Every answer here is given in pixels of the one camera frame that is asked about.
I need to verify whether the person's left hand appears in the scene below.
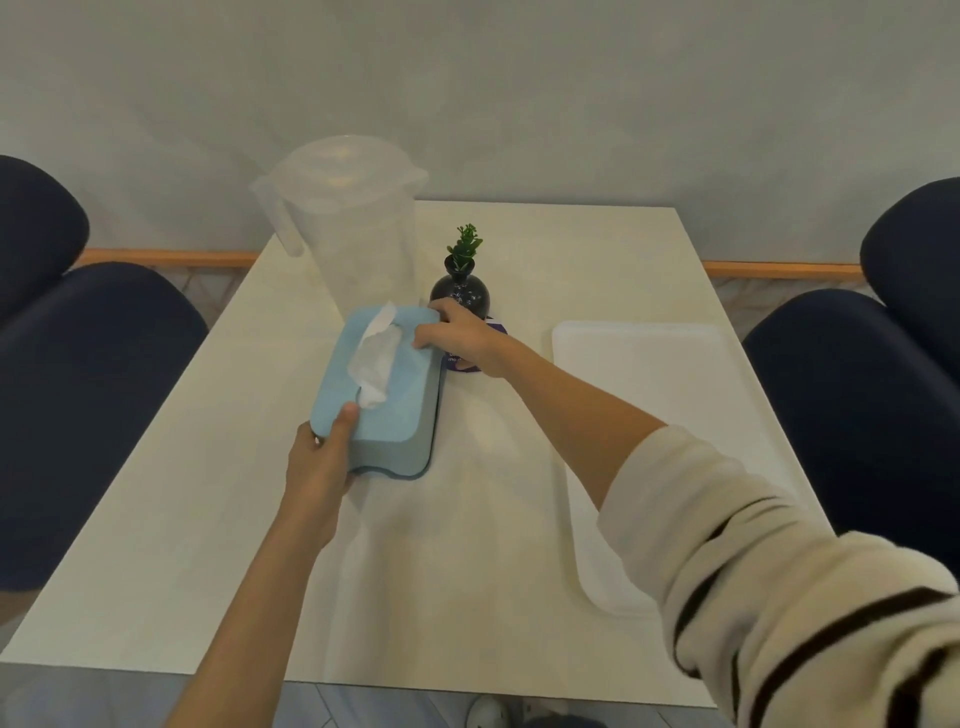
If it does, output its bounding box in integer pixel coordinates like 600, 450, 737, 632
284, 402, 361, 555

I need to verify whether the person's right hand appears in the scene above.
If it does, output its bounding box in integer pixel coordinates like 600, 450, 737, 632
412, 297, 520, 379

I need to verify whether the light blue tissue box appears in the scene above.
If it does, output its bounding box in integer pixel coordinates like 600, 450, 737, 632
310, 303, 450, 482

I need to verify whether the person's right forearm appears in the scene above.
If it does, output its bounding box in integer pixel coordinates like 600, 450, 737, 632
496, 337, 669, 513

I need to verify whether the person's left forearm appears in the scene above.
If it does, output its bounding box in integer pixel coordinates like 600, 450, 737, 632
161, 519, 339, 728

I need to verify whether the purple coaster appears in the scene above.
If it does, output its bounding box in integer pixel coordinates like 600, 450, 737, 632
442, 315, 512, 375

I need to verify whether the white tissue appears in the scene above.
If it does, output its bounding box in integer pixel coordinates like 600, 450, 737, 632
346, 301, 405, 412

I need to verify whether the black round vase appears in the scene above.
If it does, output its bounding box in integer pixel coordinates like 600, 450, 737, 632
429, 255, 494, 321

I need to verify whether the small green plant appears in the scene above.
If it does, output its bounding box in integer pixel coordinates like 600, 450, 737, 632
447, 222, 485, 274

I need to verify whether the clear plastic pitcher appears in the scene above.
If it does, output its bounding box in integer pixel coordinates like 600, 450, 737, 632
249, 134, 431, 315

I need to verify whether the white plastic tray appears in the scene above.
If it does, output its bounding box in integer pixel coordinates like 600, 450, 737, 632
551, 320, 820, 618

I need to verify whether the dark blue chair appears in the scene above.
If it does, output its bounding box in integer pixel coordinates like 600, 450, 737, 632
0, 154, 210, 595
741, 177, 960, 588

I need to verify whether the white shoe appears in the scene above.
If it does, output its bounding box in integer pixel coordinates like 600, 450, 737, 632
465, 693, 528, 728

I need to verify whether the cream striped sweater sleeve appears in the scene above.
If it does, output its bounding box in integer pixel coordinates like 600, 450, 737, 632
596, 425, 960, 728

